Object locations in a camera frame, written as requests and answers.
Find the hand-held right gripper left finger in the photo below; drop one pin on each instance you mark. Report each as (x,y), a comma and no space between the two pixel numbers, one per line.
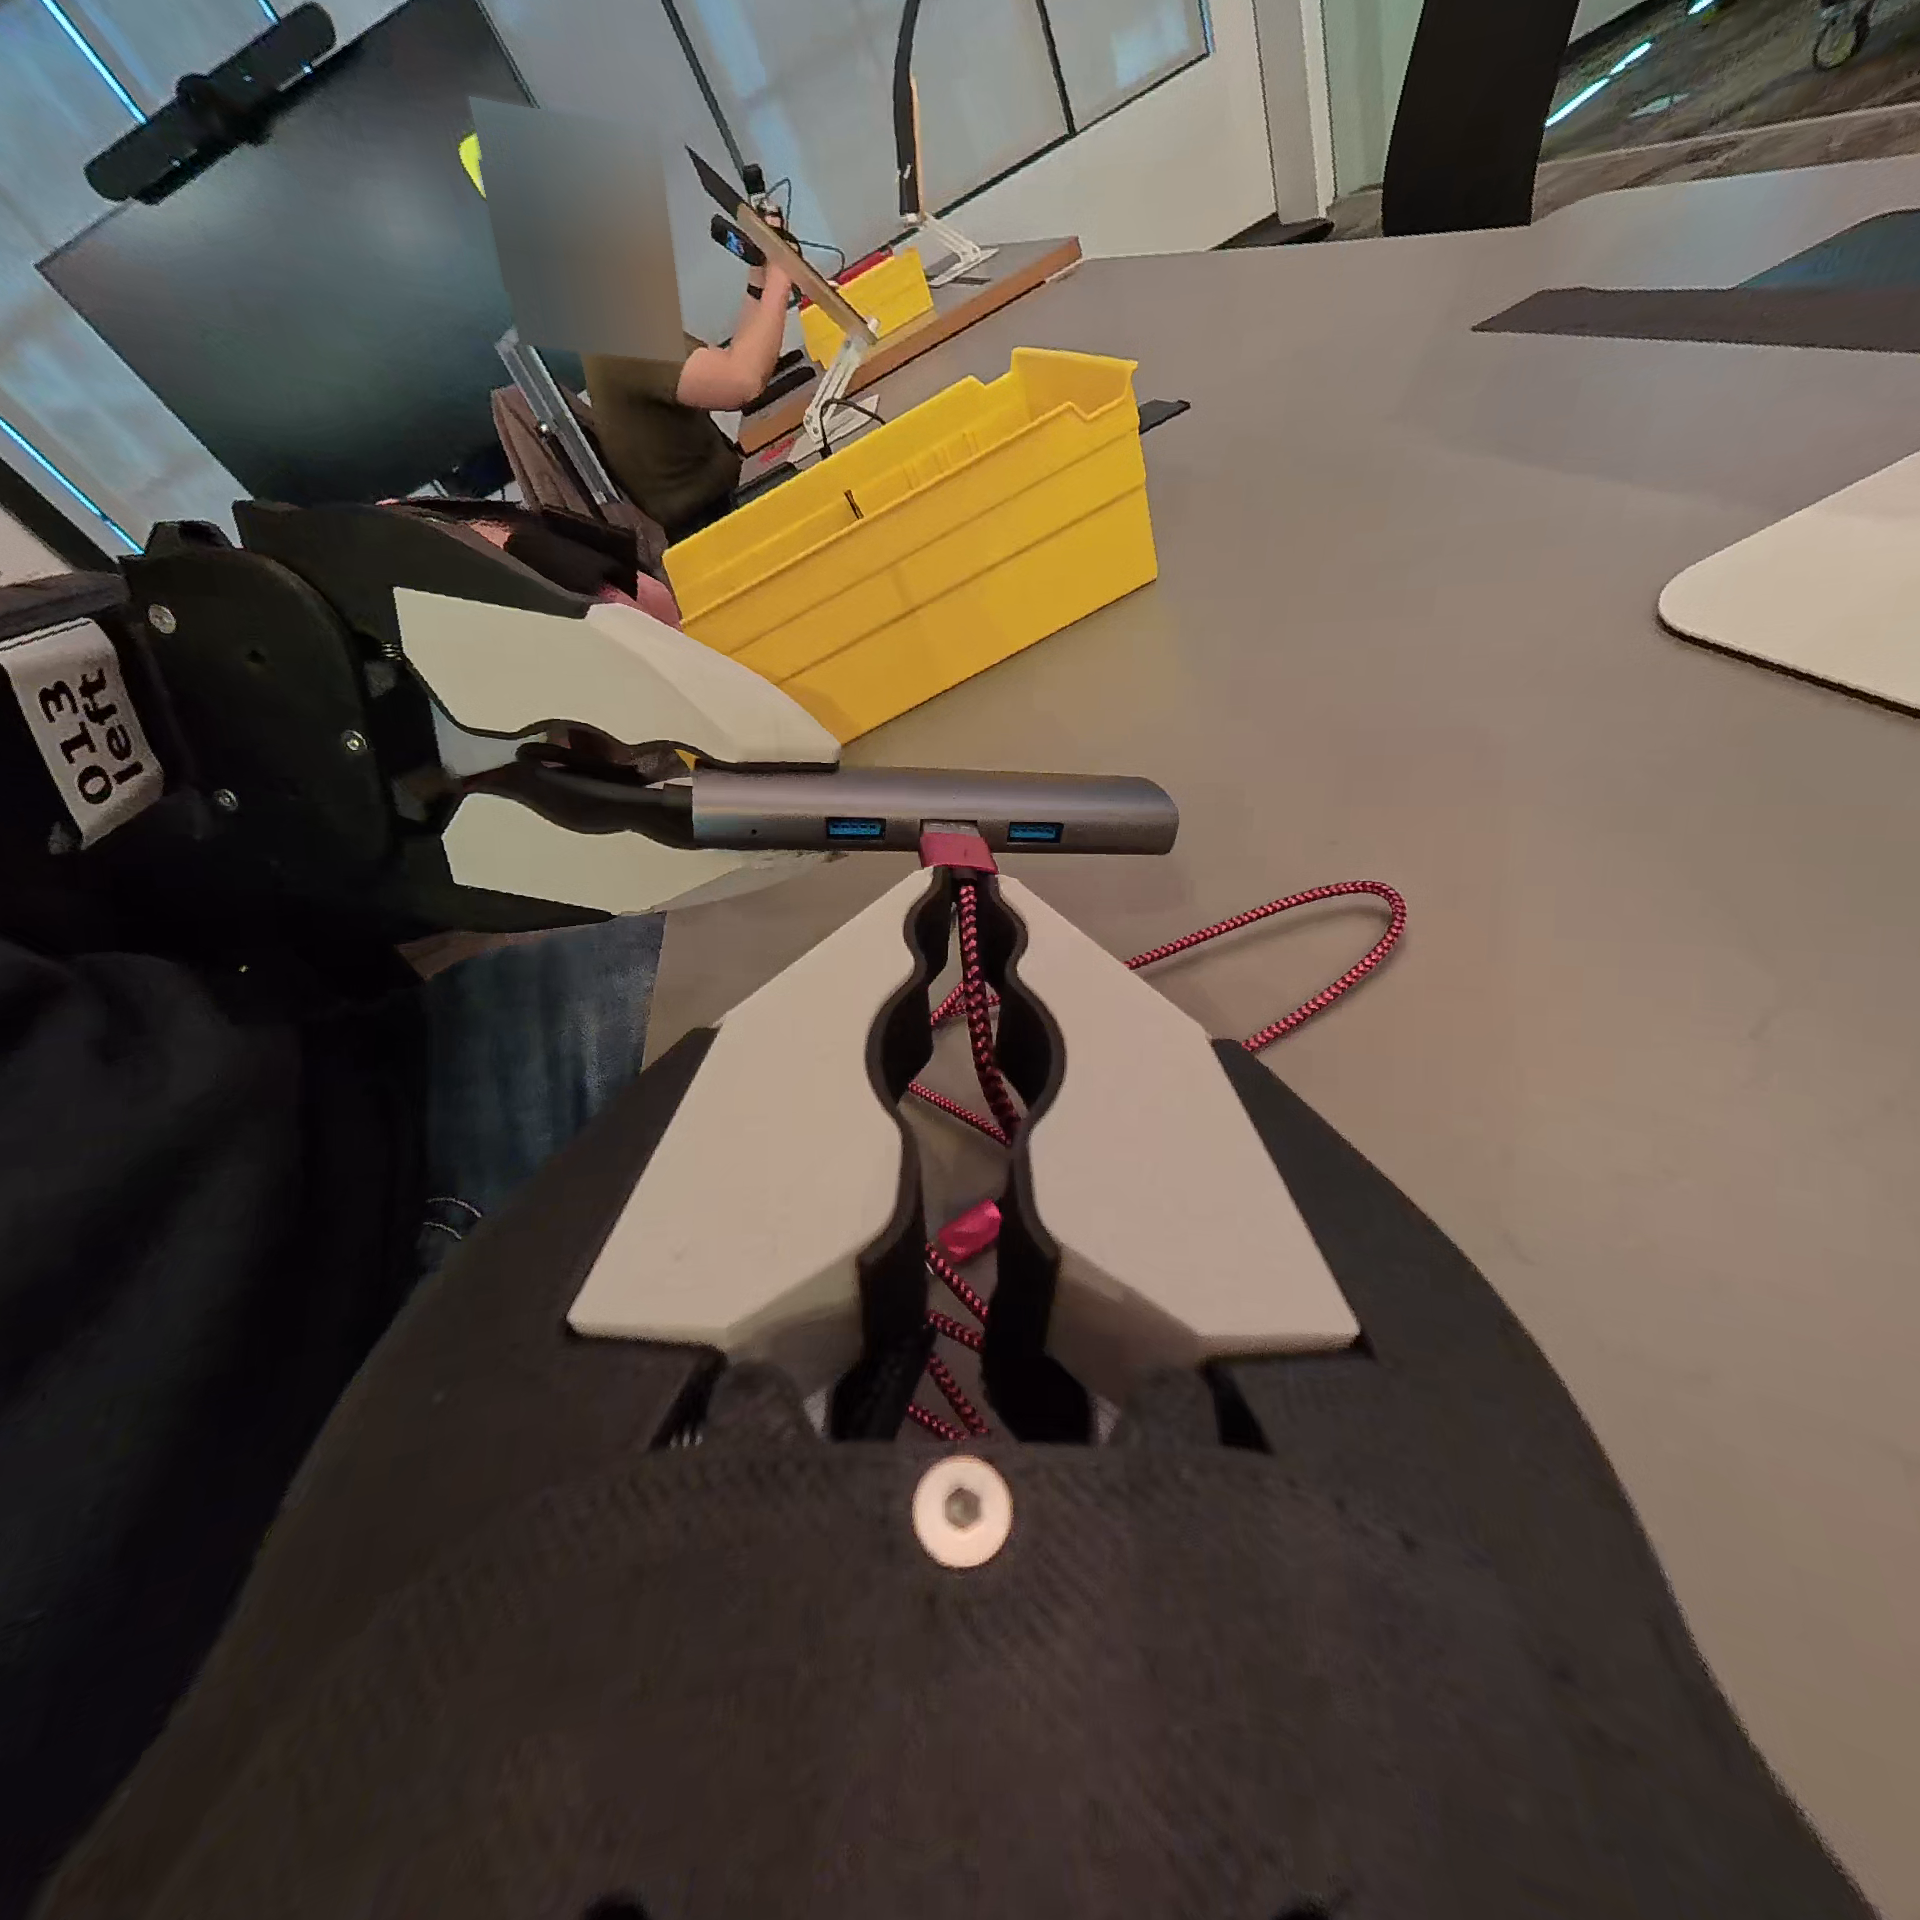
(751,1201)

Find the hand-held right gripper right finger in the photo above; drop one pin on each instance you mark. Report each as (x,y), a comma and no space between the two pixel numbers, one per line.
(1188,1201)

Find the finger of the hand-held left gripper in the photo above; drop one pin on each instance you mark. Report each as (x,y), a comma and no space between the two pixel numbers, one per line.
(556,864)
(603,684)

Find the grey usb hub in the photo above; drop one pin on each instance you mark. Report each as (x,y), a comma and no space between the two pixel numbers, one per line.
(1111,812)

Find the yellow plastic bin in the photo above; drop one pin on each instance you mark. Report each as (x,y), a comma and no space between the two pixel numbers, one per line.
(961,572)
(885,300)

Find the wooden desk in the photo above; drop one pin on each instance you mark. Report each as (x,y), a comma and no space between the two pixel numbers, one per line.
(1007,287)

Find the black video bar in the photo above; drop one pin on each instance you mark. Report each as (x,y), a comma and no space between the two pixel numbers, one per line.
(212,105)

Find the black office chair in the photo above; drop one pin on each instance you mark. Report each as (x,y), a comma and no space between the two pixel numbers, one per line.
(1471,105)

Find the black wall screen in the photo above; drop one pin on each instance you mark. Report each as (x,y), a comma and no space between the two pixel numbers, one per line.
(301,333)

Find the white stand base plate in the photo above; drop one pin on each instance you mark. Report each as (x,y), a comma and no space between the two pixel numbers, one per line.
(1831,587)

